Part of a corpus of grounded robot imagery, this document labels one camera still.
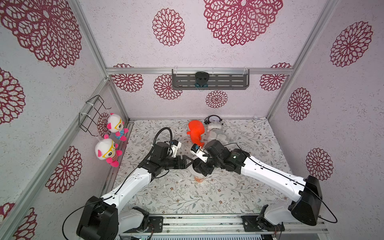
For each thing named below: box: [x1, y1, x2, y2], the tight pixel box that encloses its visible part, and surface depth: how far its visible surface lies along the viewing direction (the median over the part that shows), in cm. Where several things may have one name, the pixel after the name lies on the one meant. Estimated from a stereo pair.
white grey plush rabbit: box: [206, 121, 230, 145], surface depth 102 cm
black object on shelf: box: [194, 71, 210, 88], surface depth 91 cm
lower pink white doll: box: [95, 138, 123, 168], surface depth 82 cm
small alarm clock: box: [204, 115, 223, 125], surface depth 120 cm
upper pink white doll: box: [107, 113, 129, 142], surface depth 97 cm
